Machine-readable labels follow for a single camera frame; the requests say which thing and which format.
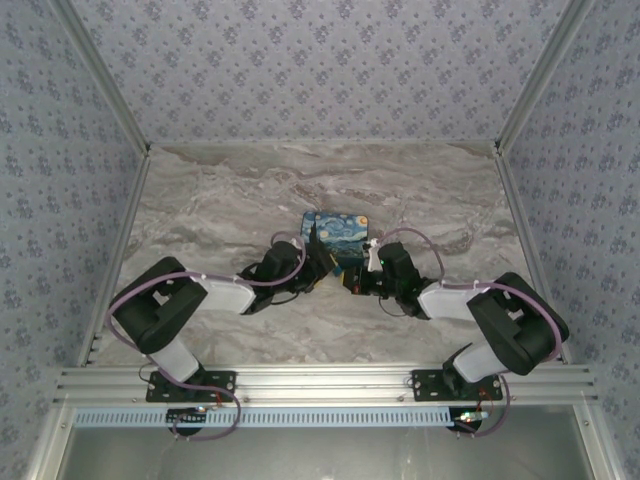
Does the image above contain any light blue slotted cable duct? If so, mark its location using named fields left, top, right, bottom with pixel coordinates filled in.
left=74, top=405, right=484, bottom=429

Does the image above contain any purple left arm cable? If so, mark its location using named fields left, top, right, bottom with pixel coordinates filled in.
left=107, top=232, right=307, bottom=359

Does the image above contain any starry night print tin box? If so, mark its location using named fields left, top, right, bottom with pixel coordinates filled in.
left=299, top=209, right=374, bottom=269

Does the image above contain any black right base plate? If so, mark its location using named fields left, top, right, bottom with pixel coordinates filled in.
left=410, top=368, right=504, bottom=403

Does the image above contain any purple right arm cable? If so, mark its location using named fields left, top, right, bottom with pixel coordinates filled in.
left=380, top=227, right=571, bottom=366

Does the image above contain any grey metal shelf panel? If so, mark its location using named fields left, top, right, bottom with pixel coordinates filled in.
left=27, top=403, right=626, bottom=480

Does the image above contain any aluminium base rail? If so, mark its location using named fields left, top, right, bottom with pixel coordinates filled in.
left=52, top=363, right=599, bottom=407

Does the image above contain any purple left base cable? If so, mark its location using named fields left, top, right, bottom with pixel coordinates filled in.
left=168, top=382, right=242, bottom=442

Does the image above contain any aluminium frame post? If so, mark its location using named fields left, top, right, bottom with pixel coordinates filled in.
left=493, top=0, right=599, bottom=157
left=49, top=0, right=153, bottom=157

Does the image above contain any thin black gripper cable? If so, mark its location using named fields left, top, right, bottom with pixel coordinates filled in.
left=377, top=293, right=404, bottom=318

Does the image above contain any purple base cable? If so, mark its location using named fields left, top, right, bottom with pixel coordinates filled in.
left=457, top=374, right=511, bottom=439
left=168, top=382, right=242, bottom=442

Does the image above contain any black controller board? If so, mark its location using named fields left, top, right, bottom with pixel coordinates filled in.
left=166, top=407, right=209, bottom=427
left=451, top=407, right=485, bottom=432

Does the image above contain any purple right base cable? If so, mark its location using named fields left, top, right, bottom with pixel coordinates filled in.
left=457, top=374, right=511, bottom=439

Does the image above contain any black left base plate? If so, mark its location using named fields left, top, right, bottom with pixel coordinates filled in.
left=145, top=368, right=237, bottom=403

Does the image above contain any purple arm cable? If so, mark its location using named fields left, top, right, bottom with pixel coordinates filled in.
left=380, top=227, right=571, bottom=366
left=107, top=232, right=307, bottom=359

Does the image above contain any aluminium side frame bar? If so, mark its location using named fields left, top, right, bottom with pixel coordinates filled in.
left=75, top=149, right=154, bottom=367
left=493, top=148, right=575, bottom=365

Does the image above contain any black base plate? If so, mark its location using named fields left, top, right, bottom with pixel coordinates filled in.
left=410, top=368, right=504, bottom=403
left=145, top=368, right=237, bottom=403

